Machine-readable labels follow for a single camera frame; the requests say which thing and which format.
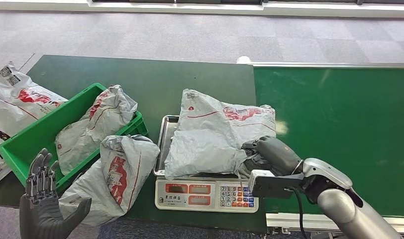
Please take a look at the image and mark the grey package wide red stripe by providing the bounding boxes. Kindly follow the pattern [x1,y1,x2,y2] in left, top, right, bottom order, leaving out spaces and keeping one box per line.
[164,88,277,181]

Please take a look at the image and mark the white electronic scale body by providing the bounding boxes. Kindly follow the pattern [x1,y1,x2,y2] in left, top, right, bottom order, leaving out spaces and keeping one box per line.
[155,176,259,214]

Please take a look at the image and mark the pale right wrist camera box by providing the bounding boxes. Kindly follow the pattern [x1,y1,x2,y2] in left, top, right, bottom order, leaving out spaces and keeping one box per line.
[248,169,305,200]

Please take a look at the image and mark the white package with black print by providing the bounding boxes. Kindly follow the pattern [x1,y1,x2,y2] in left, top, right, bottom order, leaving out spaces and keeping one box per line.
[0,96,38,189]

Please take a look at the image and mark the grey package thin red lines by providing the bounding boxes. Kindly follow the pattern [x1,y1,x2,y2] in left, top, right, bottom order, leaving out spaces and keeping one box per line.
[54,85,138,175]

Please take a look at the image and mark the black window frame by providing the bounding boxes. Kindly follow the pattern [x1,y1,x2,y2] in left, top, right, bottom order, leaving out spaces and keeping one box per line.
[91,0,404,5]

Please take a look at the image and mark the steel scale tray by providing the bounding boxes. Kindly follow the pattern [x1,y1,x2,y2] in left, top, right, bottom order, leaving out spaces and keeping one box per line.
[153,115,252,180]

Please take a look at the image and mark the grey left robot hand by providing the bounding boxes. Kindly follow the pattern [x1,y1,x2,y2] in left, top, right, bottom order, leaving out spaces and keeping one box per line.
[19,148,92,239]

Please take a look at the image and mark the black camera cable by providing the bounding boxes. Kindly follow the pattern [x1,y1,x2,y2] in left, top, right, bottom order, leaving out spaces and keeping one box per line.
[288,186,308,239]

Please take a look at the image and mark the white window sill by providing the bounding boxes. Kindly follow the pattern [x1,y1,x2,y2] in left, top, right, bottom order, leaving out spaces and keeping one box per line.
[0,0,404,19]

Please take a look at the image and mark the white package with QR code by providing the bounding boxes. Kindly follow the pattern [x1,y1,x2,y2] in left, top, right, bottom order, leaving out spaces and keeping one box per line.
[0,62,68,121]

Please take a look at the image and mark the green conveyor belt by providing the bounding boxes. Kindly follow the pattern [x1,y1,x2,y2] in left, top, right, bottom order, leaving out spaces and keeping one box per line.
[253,66,404,219]

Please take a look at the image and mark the green plastic crate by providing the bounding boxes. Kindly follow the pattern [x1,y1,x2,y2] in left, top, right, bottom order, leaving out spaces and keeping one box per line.
[0,82,149,195]

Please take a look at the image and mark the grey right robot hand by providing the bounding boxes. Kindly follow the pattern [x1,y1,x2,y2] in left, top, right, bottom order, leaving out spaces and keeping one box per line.
[241,135,303,177]

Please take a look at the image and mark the grey package large red print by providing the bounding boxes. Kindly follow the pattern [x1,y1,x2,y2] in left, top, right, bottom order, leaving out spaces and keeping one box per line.
[58,134,160,227]

